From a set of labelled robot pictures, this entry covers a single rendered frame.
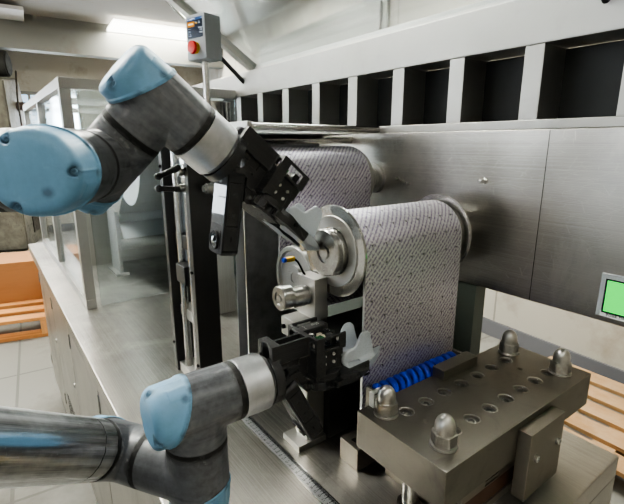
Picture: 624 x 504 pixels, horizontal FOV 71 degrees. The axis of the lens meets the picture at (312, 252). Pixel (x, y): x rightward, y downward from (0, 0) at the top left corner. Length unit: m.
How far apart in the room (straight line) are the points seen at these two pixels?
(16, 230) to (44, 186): 6.68
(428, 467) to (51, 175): 0.53
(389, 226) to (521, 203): 0.27
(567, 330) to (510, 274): 2.45
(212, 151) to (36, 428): 0.35
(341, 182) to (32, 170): 0.63
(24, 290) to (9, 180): 3.91
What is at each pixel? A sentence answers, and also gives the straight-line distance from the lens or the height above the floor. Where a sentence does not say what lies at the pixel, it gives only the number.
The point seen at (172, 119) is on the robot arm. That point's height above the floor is 1.44.
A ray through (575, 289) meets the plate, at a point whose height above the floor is 1.18.
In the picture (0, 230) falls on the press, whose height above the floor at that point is 0.30.
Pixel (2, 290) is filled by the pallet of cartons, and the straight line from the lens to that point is 4.35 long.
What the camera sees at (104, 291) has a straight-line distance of 1.59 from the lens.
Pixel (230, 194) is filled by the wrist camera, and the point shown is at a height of 1.35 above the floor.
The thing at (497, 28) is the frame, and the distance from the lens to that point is 0.93.
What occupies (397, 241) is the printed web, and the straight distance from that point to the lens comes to 0.71.
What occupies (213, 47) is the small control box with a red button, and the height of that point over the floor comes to 1.64.
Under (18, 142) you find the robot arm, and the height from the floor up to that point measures 1.42.
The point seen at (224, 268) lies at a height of 1.05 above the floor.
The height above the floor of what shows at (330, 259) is 1.24.
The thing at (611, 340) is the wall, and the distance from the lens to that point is 3.23.
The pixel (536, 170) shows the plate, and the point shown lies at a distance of 0.86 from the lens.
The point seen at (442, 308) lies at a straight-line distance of 0.84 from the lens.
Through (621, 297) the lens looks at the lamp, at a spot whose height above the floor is 1.19.
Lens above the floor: 1.42
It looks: 14 degrees down
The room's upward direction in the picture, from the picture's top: straight up
